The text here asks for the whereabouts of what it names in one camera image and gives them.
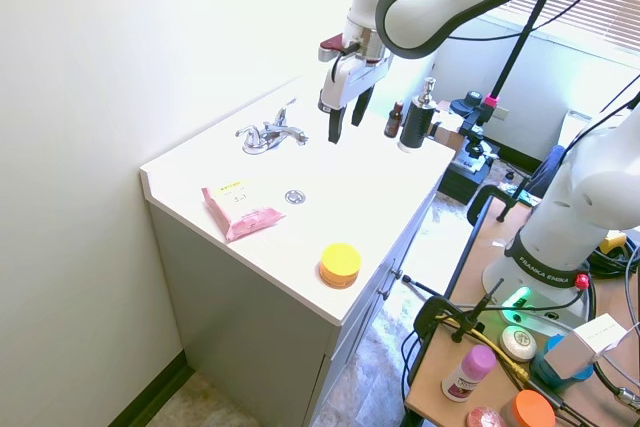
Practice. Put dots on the chrome faucet spout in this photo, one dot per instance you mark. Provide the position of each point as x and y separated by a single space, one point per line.
282 134

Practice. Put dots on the red wrist camera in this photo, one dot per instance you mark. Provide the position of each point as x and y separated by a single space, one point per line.
331 47

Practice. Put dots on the chrome sink drain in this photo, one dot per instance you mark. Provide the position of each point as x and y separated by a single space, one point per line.
295 196

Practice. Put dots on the black mini tripod stand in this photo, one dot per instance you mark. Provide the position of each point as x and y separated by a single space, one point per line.
475 312

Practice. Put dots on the pink cap deodorant stick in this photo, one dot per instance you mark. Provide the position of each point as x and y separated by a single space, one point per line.
469 372

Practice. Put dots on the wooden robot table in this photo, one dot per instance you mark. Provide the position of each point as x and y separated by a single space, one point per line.
480 377

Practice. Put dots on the yellow lid orange jar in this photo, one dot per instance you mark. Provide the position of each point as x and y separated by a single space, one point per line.
340 265

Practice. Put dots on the cabinet knob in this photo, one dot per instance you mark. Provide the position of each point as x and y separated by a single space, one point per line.
384 292
397 273

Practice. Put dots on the round white soap tin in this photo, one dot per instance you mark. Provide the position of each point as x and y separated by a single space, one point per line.
518 343

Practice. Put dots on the black soap dispenser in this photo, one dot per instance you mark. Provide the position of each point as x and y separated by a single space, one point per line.
417 119

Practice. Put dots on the black clamp with knob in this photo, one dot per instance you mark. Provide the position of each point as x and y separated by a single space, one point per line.
472 119

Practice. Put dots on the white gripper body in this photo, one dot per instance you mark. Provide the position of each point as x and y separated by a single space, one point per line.
350 81

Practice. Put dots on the black camera stand pole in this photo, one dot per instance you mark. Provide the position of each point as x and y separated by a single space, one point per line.
520 42

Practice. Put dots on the pink wipes packet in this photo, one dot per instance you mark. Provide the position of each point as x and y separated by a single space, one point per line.
237 209

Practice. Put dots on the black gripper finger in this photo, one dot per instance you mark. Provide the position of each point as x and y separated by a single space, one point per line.
361 108
335 124

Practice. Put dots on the grey vanity cabinet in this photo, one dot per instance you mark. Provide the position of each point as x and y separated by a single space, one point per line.
260 307

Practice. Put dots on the white cardboard box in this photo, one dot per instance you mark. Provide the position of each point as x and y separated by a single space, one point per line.
585 344

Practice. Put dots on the window blinds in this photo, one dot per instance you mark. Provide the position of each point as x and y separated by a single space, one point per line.
590 2

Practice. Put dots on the white Franka Panda arm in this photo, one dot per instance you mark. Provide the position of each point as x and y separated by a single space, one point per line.
560 227

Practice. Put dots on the pink round soap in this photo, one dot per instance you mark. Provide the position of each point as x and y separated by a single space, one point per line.
485 418

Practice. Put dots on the black C-clamp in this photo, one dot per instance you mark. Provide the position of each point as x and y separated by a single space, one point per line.
492 202

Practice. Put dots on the small amber dropper bottle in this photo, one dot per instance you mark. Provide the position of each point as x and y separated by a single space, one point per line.
394 119

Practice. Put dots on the blue cup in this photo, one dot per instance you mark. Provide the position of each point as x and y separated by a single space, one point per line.
557 372

